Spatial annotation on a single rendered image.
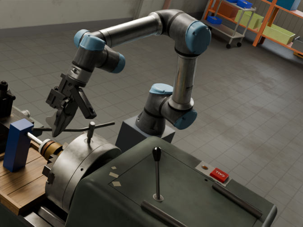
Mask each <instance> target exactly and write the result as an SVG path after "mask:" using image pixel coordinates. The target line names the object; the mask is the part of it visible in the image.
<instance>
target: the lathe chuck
mask: <svg viewBox="0 0 303 227"><path fill-rule="evenodd" d="M85 139H87V133H84V134H82V135H80V136H78V137H77V138H76V139H74V140H73V141H72V142H71V143H70V144H69V145H68V146H67V147H66V148H65V149H64V150H63V151H62V152H61V154H60V155H59V156H58V158H57V159H56V161H55V162H54V164H53V166H52V168H51V170H50V173H51V174H52V173H54V174H55V175H54V176H55V179H54V181H53V184H49V182H48V181H46V184H45V194H46V197H47V198H48V199H49V200H51V201H54V202H55V203H56V204H57V205H58V206H59V207H60V208H61V209H63V197H64V193H65V190H66V188H67V185H68V183H69V181H70V179H71V178H72V176H73V175H74V173H75V171H76V170H77V169H78V167H79V166H80V164H81V163H82V162H83V161H84V160H85V158H86V157H87V156H88V155H89V154H90V153H91V152H93V151H94V150H95V149H97V148H98V147H100V146H101V145H103V144H107V143H110V142H109V141H107V140H106V139H104V138H103V137H101V136H99V135H97V134H96V133H93V137H92V138H91V140H92V141H93V143H92V144H86V143H85V142H84V140H85ZM63 210H64V209H63Z"/></svg>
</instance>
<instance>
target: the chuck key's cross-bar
mask: <svg viewBox="0 0 303 227"><path fill-rule="evenodd" d="M114 124H115V122H110V123H104V124H100V125H96V126H95V129H96V128H101V127H106V126H111V125H114ZM88 130H90V128H89V127H85V128H66V129H64V130H63V132H83V131H88ZM32 131H47V132H52V128H45V127H32Z"/></svg>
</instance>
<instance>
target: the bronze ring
mask: <svg viewBox="0 0 303 227"><path fill-rule="evenodd" d="M62 146H63V145H61V144H59V143H58V142H54V141H53V140H49V141H47V142H46V143H45V144H44V145H43V146H42V148H41V151H40V154H41V155H42V156H43V157H44V158H45V160H47V161H48V159H49V156H50V155H51V154H56V155H58V156H59V155H60V154H61V152H62V151H63V149H62V148H61V147H62Z"/></svg>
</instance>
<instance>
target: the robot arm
mask: <svg viewBox="0 0 303 227"><path fill-rule="evenodd" d="M150 35H155V36H159V35H166V36H169V37H170V38H172V39H173V40H175V46H174V50H175V52H176V53H177V61H176V68H175V76H174V86H173V87H172V86H169V85H166V84H162V83H157V84H154V85H153V86H152V87H151V90H150V91H149V95H148V98H147V101H146V104H145V106H144V109H143V111H142V112H141V113H140V114H139V115H138V116H137V119H136V121H135V123H136V126H137V127H138V128H139V129H140V130H142V131H143V132H145V133H148V134H152V135H160V134H162V133H163V132H164V130H165V120H168V121H169V122H170V123H171V124H172V125H173V126H174V127H176V128H177V129H179V130H183V129H186V128H188V127H189V126H190V125H191V124H192V123H193V122H194V121H195V119H196V117H197V112H196V110H194V109H193V103H194V102H193V99H192V98H191V96H192V91H193V83H194V77H195V72H196V66H197V58H198V56H200V55H201V54H202V53H203V52H204V51H205V50H206V49H207V46H208V45H209V44H210V42H211V31H210V29H209V28H208V27H207V26H206V25H205V24H204V23H203V22H201V21H198V20H196V19H195V18H193V17H191V16H190V15H188V14H186V13H185V12H183V11H181V10H178V9H165V10H159V11H155V12H152V13H150V14H149V15H148V16H147V17H144V18H140V19H137V20H133V21H130V22H127V23H123V24H120V25H116V26H113V27H109V28H106V29H103V30H99V31H96V32H90V31H88V30H85V29H83V30H80V31H78V32H77V33H76V35H75V37H74V44H75V46H76V47H77V48H78V50H77V52H76V54H75V57H74V59H73V61H72V63H71V65H70V67H69V70H68V72H67V74H64V73H62V74H61V76H60V77H62V80H61V82H60V85H59V86H58V88H55V87H54V89H53V88H52V89H51V91H50V93H49V95H48V97H47V99H46V103H47V104H49V106H50V107H52V108H54V109H55V108H56V109H58V110H57V111H55V113H54V115H53V116H47V117H46V122H47V123H48V125H49V126H50V127H51V128H52V137H57V136H58V135H59V134H60V133H61V132H62V131H63V130H64V129H65V128H66V127H67V126H68V125H69V124H70V122H71V121H72V119H73V118H74V116H75V114H76V111H77V109H78V107H79V108H80V110H81V112H82V113H83V115H84V117H85V119H94V118H95V117H96V116H97V114H96V112H95V111H94V109H93V107H92V105H91V104H90V102H89V100H88V98H87V97H86V95H85V93H84V91H83V90H82V88H79V87H85V86H86V83H88V81H89V79H90V77H91V75H92V72H93V70H94V68H95V67H96V68H99V69H102V70H105V71H107V72H109V73H115V74H117V73H120V72H121V71H122V70H123V69H124V67H125V58H124V56H123V55H122V54H120V53H119V52H115V51H113V50H112V49H111V48H113V47H116V46H119V45H122V44H126V43H129V42H132V41H135V40H138V39H141V38H144V37H147V36H150Z"/></svg>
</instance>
